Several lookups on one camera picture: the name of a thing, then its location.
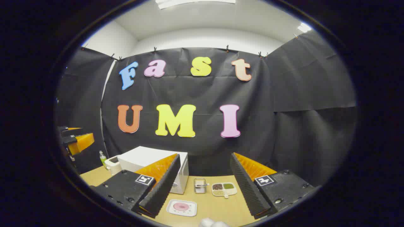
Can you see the black backdrop cloth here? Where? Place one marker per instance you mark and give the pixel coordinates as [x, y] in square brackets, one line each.
[284, 94]

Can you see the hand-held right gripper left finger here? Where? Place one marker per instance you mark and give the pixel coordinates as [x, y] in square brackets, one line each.
[164, 189]

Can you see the long ceiling light panel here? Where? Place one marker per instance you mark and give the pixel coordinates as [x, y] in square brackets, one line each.
[195, 3]

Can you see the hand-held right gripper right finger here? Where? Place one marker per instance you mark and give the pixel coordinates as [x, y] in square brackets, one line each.
[246, 189]

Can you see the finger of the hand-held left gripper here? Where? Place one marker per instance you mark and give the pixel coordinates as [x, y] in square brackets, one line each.
[72, 132]
[70, 140]

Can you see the white plate with pink food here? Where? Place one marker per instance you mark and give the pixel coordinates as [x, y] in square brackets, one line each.
[181, 206]

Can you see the metal mesh utensil holder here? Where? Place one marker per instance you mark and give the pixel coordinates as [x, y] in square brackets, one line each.
[199, 187]

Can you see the small ceiling light panel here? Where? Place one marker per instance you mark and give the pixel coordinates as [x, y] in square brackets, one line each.
[304, 27]

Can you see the white microwave oven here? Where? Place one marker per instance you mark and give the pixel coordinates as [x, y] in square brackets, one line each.
[142, 156]

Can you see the white toaster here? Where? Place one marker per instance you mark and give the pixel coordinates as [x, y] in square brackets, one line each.
[113, 165]

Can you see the divided tray with grains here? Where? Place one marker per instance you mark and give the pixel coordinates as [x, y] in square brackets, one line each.
[228, 186]

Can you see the green drink bottle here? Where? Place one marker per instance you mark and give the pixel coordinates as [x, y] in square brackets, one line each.
[103, 160]

